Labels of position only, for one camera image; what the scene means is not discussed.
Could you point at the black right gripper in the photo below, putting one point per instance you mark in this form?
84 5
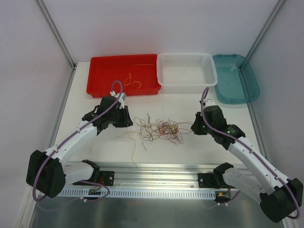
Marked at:
199 124

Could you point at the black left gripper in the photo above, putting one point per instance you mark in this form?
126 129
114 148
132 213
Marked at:
122 116

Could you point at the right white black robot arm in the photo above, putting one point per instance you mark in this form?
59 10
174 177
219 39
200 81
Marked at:
279 196

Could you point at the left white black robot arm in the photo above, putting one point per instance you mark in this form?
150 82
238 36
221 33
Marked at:
48 171

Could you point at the teal transparent plastic tray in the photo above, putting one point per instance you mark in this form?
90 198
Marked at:
236 80

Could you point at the red plastic tray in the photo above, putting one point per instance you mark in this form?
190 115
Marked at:
137 73

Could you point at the white perforated plastic basket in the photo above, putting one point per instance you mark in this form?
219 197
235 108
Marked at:
185 73

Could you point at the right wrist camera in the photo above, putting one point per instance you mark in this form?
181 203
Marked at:
208 102

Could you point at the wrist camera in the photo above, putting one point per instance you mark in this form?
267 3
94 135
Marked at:
208 102
121 97

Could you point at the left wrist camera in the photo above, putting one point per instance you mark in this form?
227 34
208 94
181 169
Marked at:
121 97

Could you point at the aluminium extrusion rail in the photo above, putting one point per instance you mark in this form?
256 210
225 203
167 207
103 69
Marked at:
156 176

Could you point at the white slotted cable duct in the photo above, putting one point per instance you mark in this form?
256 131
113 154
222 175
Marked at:
139 193

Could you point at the right aluminium frame post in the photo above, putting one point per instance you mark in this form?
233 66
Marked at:
266 26

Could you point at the aluminium frame post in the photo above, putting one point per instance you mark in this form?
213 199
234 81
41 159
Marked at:
266 26
50 22

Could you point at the left aluminium frame post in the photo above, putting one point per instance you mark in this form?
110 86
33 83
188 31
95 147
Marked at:
50 22

